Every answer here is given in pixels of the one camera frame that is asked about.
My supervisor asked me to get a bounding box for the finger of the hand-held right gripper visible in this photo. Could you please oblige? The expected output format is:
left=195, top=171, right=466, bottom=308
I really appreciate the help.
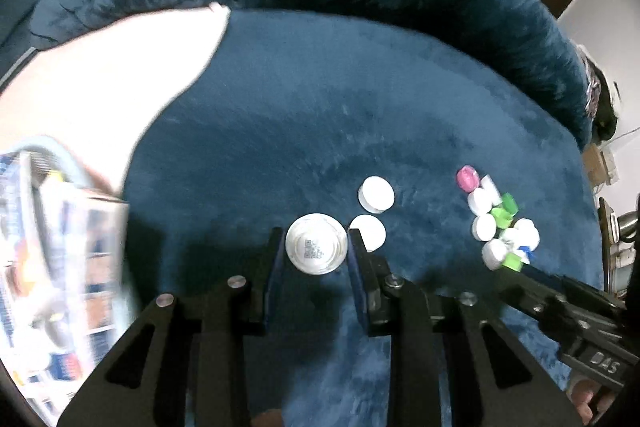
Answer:
left=500, top=284, right=571, bottom=345
left=517, top=249, right=566, bottom=295

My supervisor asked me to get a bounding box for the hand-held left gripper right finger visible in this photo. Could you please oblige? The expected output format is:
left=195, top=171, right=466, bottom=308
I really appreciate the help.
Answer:
left=347, top=228, right=583, bottom=427

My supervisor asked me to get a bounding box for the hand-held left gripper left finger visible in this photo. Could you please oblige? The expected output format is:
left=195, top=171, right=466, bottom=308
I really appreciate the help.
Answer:
left=56, top=227, right=286, bottom=427

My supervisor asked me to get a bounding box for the white printed jar lid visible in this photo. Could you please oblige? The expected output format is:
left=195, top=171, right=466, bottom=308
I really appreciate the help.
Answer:
left=285, top=213, right=348, bottom=276

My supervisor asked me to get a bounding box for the pile of small bottle caps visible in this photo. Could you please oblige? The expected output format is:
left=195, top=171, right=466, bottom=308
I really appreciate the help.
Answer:
left=456, top=164, right=541, bottom=272

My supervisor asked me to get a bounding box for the grey mesh wastebasket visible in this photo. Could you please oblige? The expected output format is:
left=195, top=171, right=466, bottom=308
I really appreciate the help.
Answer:
left=0, top=134, right=136, bottom=427

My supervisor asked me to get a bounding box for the person's right hand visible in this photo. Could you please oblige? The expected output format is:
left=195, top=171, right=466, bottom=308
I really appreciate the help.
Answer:
left=570, top=377, right=618, bottom=425

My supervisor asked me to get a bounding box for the large white jar lid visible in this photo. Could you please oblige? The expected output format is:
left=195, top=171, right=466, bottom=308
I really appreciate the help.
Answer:
left=357, top=176, right=396, bottom=214
left=348, top=214, right=387, bottom=253

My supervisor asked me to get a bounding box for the grey metal stand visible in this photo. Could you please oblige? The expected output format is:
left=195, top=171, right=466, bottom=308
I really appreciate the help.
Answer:
left=597, top=194, right=640, bottom=293

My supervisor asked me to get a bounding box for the cardboard box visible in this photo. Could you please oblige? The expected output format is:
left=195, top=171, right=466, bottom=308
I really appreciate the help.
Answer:
left=582, top=144, right=621, bottom=188

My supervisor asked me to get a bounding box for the dark cloth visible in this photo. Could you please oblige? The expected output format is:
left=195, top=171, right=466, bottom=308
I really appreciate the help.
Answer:
left=582, top=47, right=623, bottom=142

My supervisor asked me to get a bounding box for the dark blue fuzzy bedsheet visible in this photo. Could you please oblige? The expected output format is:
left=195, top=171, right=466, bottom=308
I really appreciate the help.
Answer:
left=120, top=7, right=606, bottom=427

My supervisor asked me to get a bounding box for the pile of blue white cartons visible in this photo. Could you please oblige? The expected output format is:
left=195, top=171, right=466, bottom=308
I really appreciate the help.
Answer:
left=0, top=152, right=131, bottom=413

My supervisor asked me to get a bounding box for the pink towel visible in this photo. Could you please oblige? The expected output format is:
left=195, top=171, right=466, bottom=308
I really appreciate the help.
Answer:
left=0, top=2, right=232, bottom=218

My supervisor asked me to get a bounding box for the dark blue piped pillow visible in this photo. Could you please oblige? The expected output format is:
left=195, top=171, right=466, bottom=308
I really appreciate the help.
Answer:
left=0, top=0, right=71, bottom=80

